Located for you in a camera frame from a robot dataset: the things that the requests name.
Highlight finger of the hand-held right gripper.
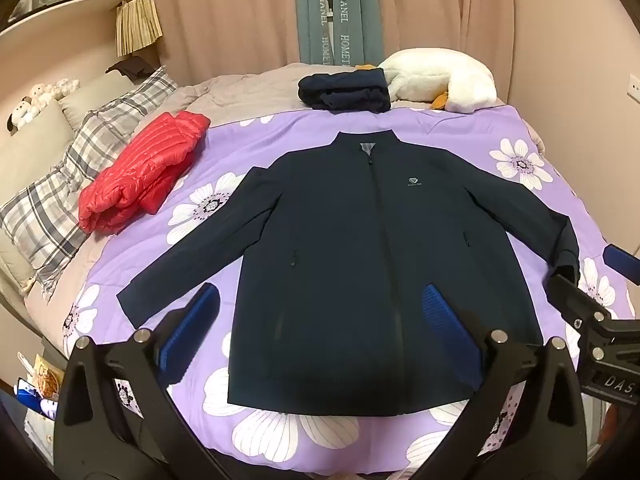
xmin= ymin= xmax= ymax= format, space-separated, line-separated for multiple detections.
xmin=603 ymin=243 xmax=640 ymax=282
xmin=547 ymin=273 xmax=613 ymax=335

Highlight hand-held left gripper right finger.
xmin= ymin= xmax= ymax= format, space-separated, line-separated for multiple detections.
xmin=415 ymin=282 xmax=588 ymax=466

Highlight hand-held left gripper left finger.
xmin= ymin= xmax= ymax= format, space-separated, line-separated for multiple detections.
xmin=52 ymin=282 xmax=223 ymax=466

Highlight navy zip jacket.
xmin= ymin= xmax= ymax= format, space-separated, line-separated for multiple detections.
xmin=116 ymin=131 xmax=581 ymax=418

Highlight folded navy clothes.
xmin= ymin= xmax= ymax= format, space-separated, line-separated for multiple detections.
xmin=298 ymin=69 xmax=392 ymax=114

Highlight red down jacket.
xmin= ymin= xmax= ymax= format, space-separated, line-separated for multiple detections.
xmin=78 ymin=111 xmax=211 ymax=235

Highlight yellow snack packet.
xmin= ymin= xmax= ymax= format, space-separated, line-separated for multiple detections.
xmin=30 ymin=355 xmax=67 ymax=402

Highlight blue packet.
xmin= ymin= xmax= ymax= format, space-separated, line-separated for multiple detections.
xmin=15 ymin=377 xmax=42 ymax=407

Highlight grey plaid pillow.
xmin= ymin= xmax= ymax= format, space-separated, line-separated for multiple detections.
xmin=0 ymin=66 xmax=178 ymax=301

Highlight purple floral blanket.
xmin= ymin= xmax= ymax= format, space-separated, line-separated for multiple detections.
xmin=62 ymin=105 xmax=633 ymax=476

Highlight large beige pillow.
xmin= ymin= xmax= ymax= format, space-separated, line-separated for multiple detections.
xmin=0 ymin=105 xmax=76 ymax=221

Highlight beige quilt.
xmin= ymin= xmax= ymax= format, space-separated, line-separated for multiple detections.
xmin=165 ymin=62 xmax=506 ymax=128

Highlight small beige pillow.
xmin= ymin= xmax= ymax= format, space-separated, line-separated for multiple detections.
xmin=59 ymin=74 xmax=138 ymax=131

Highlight white goose plush toy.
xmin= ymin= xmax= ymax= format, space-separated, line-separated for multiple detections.
xmin=356 ymin=49 xmax=498 ymax=114

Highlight dark cloth on headboard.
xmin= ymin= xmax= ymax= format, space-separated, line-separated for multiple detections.
xmin=106 ymin=57 xmax=156 ymax=81

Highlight cream plush toy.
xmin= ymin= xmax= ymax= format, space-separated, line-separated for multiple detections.
xmin=27 ymin=77 xmax=81 ymax=107

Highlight white plush dog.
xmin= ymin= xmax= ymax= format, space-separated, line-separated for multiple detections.
xmin=6 ymin=94 xmax=51 ymax=133

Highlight pink curtain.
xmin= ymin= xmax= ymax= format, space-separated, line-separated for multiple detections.
xmin=145 ymin=0 xmax=516 ymax=106

